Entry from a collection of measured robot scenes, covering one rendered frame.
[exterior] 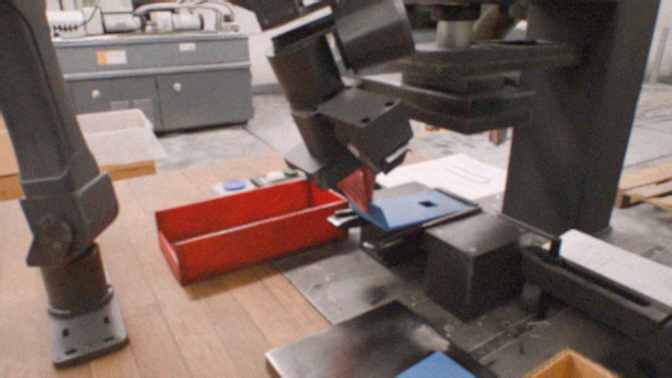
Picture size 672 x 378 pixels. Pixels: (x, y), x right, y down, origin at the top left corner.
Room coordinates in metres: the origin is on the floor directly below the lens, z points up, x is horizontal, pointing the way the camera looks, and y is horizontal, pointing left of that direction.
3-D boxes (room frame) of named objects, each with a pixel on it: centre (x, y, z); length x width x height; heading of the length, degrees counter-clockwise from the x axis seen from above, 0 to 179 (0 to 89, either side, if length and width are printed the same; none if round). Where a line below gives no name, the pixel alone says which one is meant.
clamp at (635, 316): (0.38, -0.24, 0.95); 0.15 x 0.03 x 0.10; 33
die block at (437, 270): (0.51, -0.12, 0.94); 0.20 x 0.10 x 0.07; 33
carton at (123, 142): (2.50, 1.36, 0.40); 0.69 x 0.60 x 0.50; 29
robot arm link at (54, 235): (0.43, 0.29, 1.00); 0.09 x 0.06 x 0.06; 179
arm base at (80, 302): (0.43, 0.30, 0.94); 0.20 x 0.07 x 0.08; 33
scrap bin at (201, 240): (0.59, 0.13, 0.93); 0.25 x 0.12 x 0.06; 123
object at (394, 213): (0.51, -0.08, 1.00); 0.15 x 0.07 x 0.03; 123
